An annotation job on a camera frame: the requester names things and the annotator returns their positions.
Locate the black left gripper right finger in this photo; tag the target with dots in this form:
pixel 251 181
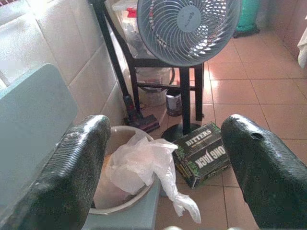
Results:
pixel 268 172

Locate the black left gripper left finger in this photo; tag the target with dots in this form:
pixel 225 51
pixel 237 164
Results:
pixel 62 177

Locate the beige plastic basin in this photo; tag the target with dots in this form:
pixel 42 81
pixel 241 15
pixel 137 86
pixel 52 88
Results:
pixel 120 182

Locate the grey-green plastic stool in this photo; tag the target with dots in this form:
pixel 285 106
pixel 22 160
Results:
pixel 31 119

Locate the green Bitters Long Jack carton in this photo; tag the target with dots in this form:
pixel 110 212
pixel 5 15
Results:
pixel 201 155

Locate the clear plastic bag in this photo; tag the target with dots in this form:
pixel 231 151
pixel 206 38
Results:
pixel 148 163

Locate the black red stick vacuum cleaner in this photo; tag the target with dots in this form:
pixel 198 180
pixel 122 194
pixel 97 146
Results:
pixel 139 117

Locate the small printed tin can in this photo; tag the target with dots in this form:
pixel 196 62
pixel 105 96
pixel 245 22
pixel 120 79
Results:
pixel 173 105

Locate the white hanging cloth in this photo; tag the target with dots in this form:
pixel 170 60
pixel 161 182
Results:
pixel 302 50

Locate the white plastic bucket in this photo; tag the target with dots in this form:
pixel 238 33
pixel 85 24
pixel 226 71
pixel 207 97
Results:
pixel 153 88

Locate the dark wooden side table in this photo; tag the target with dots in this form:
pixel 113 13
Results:
pixel 134 60

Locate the green gas cylinder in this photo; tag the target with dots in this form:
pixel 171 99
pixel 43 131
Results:
pixel 248 16

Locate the grey standing fan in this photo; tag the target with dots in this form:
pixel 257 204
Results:
pixel 189 31

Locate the clear plastic storage box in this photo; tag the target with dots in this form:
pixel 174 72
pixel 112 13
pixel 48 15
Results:
pixel 129 28

